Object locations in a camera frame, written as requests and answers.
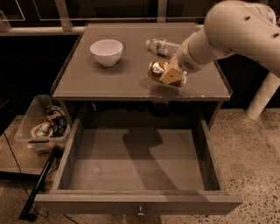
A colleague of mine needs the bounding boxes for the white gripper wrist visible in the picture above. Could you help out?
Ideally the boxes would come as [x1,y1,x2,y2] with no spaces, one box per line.
[159,38,211,86]

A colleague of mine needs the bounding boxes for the crushed orange soda can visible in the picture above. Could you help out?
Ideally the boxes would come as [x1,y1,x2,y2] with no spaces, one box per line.
[147,60,187,88]

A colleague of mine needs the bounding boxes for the black cable on floor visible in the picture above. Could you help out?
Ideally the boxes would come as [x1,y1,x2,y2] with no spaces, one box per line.
[2,132,50,219]

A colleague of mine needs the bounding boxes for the clear plastic storage bin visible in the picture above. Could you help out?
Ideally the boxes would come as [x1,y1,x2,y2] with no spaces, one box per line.
[15,94,70,153]

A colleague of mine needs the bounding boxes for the white plate in bin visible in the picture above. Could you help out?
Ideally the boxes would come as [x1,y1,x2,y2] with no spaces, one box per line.
[30,122,53,137]

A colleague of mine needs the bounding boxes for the grey cabinet with counter top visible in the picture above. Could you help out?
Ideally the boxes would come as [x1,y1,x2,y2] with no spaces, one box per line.
[52,23,232,119]

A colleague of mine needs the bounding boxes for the colourful snack bags in bin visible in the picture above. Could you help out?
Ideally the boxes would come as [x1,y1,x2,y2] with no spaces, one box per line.
[46,104,67,137]

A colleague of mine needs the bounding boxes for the metal drawer knob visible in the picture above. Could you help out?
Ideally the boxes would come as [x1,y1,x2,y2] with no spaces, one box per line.
[136,206,144,217]

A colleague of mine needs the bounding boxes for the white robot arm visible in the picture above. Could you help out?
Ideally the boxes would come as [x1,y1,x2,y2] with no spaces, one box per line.
[159,0,280,120]

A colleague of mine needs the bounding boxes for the white ceramic bowl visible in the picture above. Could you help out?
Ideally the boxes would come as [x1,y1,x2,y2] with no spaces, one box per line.
[90,39,123,67]

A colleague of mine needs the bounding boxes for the clear plastic water bottle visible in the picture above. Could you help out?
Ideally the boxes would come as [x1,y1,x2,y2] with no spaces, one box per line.
[146,38,180,58]

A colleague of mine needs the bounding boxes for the metal window railing frame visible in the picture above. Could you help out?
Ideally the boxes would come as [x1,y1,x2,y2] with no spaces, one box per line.
[0,0,280,38]

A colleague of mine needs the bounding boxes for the open grey top drawer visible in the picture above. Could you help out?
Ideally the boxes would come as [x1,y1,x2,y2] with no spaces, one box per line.
[35,120,242,215]

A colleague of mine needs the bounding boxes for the black floor stand bar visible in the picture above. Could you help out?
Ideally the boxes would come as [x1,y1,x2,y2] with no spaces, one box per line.
[19,148,58,221]

